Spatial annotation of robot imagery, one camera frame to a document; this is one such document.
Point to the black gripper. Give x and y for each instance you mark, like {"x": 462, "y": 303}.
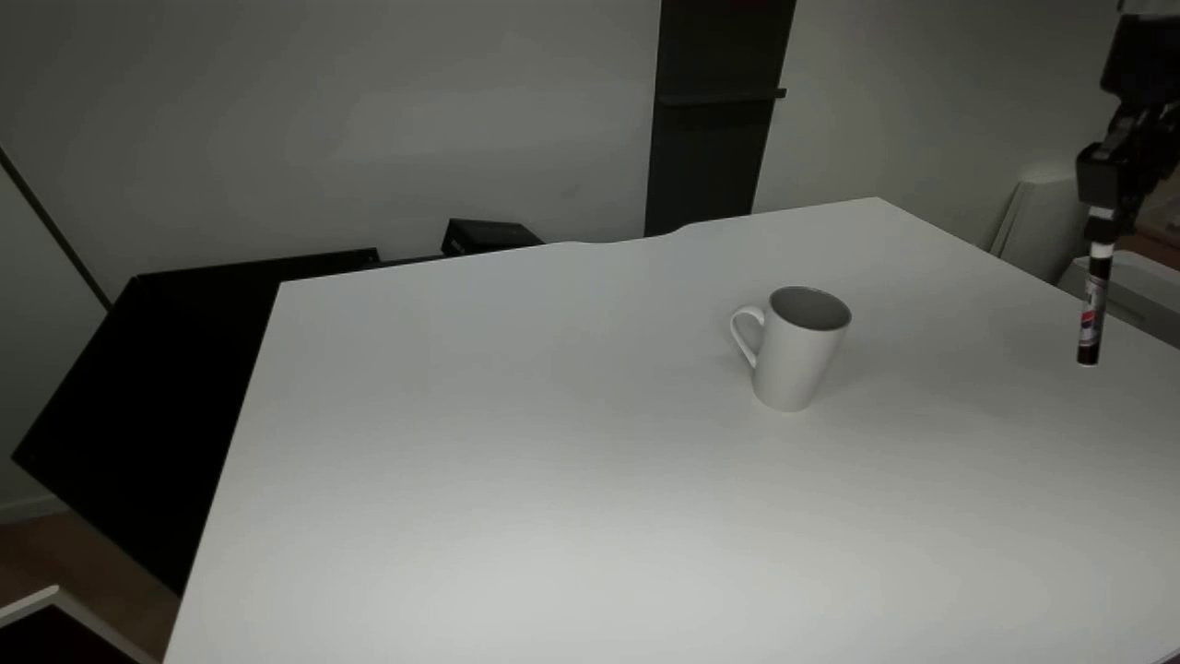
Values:
{"x": 1150, "y": 142}

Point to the white stick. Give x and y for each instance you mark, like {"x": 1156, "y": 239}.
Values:
{"x": 1093, "y": 323}

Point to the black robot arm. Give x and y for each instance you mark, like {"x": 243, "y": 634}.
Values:
{"x": 1145, "y": 51}

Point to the white ceramic mug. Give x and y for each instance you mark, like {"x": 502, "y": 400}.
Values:
{"x": 794, "y": 356}

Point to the white covered chair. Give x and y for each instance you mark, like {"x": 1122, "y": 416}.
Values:
{"x": 1038, "y": 222}

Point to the tall black pillar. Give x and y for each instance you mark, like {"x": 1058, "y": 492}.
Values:
{"x": 716, "y": 114}

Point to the large black flat board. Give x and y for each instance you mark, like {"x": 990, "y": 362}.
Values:
{"x": 162, "y": 391}

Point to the thin black diagonal rod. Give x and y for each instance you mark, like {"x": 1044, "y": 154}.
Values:
{"x": 56, "y": 225}

